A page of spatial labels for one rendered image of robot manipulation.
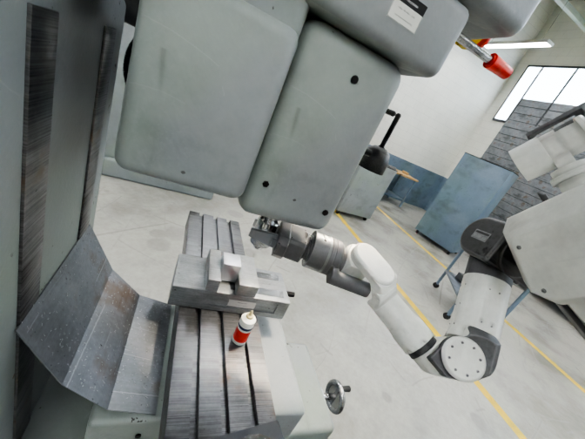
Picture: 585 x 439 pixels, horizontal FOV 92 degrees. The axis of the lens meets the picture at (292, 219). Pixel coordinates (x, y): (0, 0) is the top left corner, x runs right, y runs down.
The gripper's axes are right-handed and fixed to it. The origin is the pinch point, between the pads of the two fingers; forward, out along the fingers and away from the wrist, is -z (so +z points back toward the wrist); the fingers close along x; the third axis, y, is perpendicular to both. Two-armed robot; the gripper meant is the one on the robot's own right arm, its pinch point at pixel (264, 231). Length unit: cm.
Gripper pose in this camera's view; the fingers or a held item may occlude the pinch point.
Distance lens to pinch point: 64.2
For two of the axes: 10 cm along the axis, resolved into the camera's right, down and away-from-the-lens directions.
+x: -0.4, 3.9, -9.2
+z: 9.2, 3.6, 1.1
